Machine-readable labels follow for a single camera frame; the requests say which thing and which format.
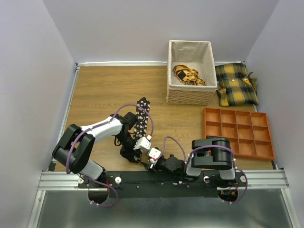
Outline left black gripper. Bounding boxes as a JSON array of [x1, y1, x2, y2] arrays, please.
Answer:
[[115, 133, 141, 163]]

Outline black floral tie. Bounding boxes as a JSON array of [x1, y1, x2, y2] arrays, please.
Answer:
[[133, 97, 150, 163]]

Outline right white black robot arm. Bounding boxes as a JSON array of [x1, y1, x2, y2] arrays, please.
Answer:
[[142, 137, 238, 188]]

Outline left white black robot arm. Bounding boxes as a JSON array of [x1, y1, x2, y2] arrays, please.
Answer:
[[52, 111, 148, 188]]

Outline orange compartment tray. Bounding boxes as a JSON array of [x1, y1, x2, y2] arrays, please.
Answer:
[[203, 108, 275, 161]]

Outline wicker basket with liner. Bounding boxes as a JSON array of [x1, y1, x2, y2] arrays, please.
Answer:
[[166, 40, 217, 105]]

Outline orange patterned tie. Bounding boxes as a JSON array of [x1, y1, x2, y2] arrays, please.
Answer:
[[173, 64, 206, 86]]

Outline yellow plaid shirt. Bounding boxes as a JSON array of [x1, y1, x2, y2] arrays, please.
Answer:
[[215, 62, 259, 107]]

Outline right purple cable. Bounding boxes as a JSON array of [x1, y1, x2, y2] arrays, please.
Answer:
[[155, 136, 249, 205]]

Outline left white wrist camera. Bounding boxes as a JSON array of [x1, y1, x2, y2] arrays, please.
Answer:
[[133, 135, 152, 152]]

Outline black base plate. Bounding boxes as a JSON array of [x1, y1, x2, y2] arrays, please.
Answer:
[[78, 170, 247, 199]]

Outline aluminium frame rail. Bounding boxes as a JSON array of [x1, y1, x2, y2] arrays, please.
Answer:
[[38, 170, 289, 191]]

